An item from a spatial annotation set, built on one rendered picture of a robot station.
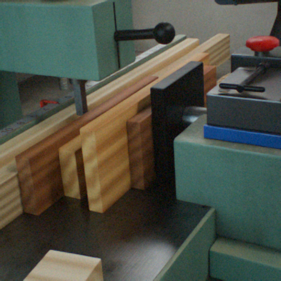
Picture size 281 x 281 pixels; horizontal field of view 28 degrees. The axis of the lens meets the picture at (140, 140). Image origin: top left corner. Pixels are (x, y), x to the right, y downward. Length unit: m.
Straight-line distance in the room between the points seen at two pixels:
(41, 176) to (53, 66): 0.11
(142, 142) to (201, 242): 0.10
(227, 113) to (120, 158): 0.11
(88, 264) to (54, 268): 0.02
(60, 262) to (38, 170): 0.13
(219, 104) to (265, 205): 0.09
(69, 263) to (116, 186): 0.14
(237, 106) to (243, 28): 3.67
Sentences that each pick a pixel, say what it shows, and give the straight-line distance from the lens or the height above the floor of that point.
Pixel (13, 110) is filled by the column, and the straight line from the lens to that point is 0.77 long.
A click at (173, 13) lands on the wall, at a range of 4.32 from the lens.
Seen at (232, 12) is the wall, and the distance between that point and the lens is 4.12.
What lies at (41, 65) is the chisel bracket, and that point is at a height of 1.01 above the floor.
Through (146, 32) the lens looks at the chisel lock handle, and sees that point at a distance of 0.50.
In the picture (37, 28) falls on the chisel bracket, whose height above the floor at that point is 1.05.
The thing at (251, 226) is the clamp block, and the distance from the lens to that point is 0.49.
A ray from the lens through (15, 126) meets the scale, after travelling 0.55.
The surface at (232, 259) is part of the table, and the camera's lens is 0.49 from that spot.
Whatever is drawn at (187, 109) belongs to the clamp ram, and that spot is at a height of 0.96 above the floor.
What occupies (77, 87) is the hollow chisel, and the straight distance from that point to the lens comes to 0.56.
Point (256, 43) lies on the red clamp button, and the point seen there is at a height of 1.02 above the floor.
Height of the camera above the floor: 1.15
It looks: 24 degrees down
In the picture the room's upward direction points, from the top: 4 degrees counter-clockwise
